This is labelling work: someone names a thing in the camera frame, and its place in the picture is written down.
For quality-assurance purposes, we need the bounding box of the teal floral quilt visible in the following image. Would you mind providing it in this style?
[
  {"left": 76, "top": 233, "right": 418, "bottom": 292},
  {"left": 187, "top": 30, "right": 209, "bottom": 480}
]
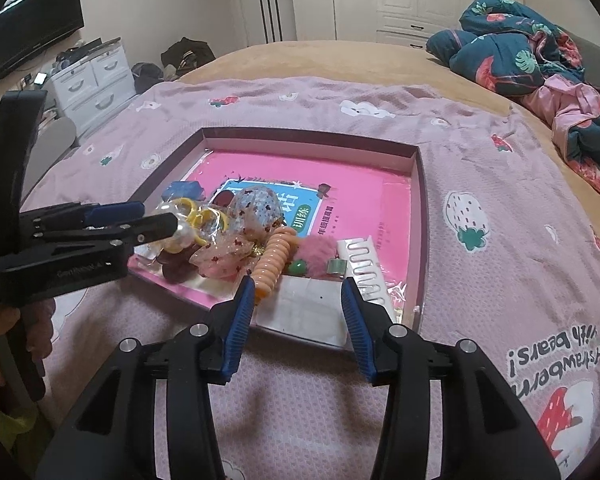
[{"left": 425, "top": 0, "right": 600, "bottom": 196}]

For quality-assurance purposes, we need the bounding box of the large dark bag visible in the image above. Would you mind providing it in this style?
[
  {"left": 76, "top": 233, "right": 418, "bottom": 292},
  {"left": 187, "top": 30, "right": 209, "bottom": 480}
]
[{"left": 160, "top": 36, "right": 216, "bottom": 81}]

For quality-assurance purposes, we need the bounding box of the sheer mesh bow hair accessory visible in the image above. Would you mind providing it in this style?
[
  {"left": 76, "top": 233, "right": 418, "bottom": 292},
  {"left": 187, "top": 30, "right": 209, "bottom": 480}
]
[{"left": 190, "top": 185, "right": 288, "bottom": 281}]

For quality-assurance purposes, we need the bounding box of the shallow mauve cardboard box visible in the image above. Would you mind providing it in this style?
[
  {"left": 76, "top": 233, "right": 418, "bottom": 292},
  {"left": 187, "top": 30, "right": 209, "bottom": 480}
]
[{"left": 127, "top": 127, "right": 428, "bottom": 353}]

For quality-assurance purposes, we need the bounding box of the pink strawberry printed blanket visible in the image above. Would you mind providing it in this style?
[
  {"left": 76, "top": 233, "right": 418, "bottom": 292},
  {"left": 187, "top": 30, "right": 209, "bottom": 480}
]
[{"left": 20, "top": 80, "right": 600, "bottom": 480}]

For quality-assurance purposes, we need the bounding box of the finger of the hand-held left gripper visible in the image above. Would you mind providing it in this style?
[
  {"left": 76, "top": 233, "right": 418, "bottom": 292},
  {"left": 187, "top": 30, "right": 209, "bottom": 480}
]
[
  {"left": 32, "top": 211, "right": 178, "bottom": 257},
  {"left": 20, "top": 201, "right": 147, "bottom": 235}
]

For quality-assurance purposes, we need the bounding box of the pile of dark clutter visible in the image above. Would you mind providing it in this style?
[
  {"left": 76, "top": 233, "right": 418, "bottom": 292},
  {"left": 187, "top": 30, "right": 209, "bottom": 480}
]
[{"left": 52, "top": 37, "right": 106, "bottom": 68}]

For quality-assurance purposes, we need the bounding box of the clear bag of yellow hair ties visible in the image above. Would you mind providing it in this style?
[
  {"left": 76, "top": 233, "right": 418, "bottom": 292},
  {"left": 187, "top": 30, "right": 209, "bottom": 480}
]
[{"left": 155, "top": 197, "right": 232, "bottom": 257}]

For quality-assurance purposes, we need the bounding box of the person's left hand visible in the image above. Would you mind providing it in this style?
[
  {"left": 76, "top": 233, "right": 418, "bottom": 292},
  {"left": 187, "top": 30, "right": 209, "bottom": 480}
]
[{"left": 0, "top": 299, "right": 57, "bottom": 388}]

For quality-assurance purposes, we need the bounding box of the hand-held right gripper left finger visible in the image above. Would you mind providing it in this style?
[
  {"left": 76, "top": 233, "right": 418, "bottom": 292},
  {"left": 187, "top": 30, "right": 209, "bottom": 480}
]
[{"left": 35, "top": 275, "right": 257, "bottom": 480}]

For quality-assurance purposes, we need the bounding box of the grey headboard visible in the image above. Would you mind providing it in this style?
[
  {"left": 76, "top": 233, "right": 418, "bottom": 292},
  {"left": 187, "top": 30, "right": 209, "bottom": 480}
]
[{"left": 565, "top": 30, "right": 600, "bottom": 91}]

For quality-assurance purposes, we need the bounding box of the orange spiral hair tie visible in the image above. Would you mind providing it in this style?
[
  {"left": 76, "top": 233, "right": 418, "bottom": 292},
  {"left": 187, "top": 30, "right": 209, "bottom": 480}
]
[{"left": 250, "top": 226, "right": 298, "bottom": 306}]

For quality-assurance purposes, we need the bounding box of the white plastic hair comb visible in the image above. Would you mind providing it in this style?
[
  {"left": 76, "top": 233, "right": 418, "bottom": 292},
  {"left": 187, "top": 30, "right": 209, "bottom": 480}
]
[{"left": 336, "top": 237, "right": 396, "bottom": 318}]

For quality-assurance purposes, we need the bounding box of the white drawer cabinet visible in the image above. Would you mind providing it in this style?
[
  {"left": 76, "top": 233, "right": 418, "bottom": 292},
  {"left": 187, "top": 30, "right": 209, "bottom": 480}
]
[{"left": 45, "top": 37, "right": 137, "bottom": 136}]

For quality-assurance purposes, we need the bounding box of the coat stand with bags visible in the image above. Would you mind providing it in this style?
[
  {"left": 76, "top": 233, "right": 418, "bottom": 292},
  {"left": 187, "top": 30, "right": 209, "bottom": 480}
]
[{"left": 245, "top": 0, "right": 293, "bottom": 43}]

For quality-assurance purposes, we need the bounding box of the pink plastic-wrapped book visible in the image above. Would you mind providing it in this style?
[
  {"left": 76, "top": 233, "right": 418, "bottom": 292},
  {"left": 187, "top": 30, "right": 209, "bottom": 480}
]
[{"left": 132, "top": 147, "right": 413, "bottom": 331}]

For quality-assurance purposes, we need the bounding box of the tan bed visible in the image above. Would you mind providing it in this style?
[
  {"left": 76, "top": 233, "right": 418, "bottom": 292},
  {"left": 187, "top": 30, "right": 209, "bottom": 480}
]
[{"left": 175, "top": 40, "right": 600, "bottom": 211}]

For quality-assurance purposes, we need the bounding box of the black flat-screen television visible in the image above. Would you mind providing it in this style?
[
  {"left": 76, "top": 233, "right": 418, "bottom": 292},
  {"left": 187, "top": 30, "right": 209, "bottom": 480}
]
[{"left": 0, "top": 0, "right": 86, "bottom": 88}]

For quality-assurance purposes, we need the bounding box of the white paper card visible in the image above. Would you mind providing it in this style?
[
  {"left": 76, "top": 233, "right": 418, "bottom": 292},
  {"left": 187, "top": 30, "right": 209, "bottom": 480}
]
[{"left": 255, "top": 277, "right": 352, "bottom": 348}]

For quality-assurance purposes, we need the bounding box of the pink fluffy pompom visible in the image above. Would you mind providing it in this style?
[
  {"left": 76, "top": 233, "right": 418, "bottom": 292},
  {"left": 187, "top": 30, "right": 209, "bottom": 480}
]
[{"left": 297, "top": 237, "right": 341, "bottom": 278}]

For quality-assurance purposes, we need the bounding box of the white wardrobe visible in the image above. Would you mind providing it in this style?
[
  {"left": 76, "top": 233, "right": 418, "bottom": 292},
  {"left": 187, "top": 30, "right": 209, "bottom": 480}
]
[{"left": 292, "top": 0, "right": 526, "bottom": 48}]

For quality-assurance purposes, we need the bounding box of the dark red scrunchie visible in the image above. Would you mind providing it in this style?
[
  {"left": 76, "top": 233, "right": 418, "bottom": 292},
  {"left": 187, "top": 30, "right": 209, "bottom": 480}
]
[{"left": 157, "top": 247, "right": 201, "bottom": 283}]

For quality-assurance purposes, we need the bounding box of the blue flower hair clip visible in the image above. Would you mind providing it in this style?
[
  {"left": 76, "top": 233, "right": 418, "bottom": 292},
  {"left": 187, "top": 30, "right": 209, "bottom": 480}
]
[{"left": 161, "top": 180, "right": 207, "bottom": 206}]

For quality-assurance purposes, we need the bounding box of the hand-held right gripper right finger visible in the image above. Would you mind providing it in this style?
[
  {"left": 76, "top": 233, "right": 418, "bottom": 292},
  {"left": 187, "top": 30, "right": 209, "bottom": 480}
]
[{"left": 340, "top": 276, "right": 563, "bottom": 480}]

